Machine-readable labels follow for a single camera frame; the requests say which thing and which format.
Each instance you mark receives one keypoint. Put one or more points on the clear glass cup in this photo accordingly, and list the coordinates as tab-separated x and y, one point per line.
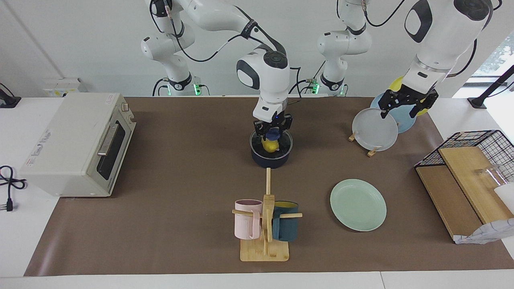
488	176

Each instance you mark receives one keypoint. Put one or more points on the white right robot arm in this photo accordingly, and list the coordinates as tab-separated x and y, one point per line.
269	76

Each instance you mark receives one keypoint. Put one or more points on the pink mug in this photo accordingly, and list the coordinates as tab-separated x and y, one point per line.
245	224

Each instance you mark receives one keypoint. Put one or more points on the wooden mug tree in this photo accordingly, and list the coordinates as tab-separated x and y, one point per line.
265	251

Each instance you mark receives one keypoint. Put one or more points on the black clamp mount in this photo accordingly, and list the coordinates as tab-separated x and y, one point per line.
9	101

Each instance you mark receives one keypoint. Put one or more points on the white container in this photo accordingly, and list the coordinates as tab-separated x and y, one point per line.
506	193

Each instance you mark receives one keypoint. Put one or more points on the light blue plate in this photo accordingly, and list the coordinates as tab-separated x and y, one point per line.
405	120

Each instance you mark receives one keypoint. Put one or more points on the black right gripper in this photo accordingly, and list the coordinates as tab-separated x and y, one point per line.
273	124

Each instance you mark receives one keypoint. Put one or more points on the glass lid blue knob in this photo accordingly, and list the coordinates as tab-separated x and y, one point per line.
286	145

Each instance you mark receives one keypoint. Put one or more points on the pale green plate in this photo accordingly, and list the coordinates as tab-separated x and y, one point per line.
357	204

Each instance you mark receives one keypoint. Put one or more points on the brown table mat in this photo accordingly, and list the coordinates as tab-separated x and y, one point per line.
160	233

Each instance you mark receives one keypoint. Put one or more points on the light wooden board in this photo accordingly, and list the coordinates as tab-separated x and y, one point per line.
470	176

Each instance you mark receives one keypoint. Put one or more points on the yellow potato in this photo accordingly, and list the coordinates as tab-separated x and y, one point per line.
270	146

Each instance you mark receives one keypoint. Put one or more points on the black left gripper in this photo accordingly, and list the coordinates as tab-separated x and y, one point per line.
405	96

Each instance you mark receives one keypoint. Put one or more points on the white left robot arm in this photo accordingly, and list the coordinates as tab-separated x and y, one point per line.
441	36

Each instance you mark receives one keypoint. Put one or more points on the brown wooden board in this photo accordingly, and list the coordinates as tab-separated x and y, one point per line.
449	196

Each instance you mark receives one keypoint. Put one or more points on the cream toaster oven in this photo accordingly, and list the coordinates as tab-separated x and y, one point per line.
68	140

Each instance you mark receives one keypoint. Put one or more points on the wooden plate rack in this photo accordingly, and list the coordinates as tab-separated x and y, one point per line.
372	152

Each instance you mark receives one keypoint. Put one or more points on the white wall socket box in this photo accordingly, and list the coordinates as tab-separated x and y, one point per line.
64	86

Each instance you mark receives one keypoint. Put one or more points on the white patterned cloth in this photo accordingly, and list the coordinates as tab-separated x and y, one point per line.
488	233

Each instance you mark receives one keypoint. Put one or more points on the yellow plate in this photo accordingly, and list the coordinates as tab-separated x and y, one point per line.
395	85

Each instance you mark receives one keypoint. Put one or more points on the grey plate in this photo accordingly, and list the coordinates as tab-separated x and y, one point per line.
373	132

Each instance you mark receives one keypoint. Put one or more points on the dark teal mug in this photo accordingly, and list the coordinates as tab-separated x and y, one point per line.
286	228

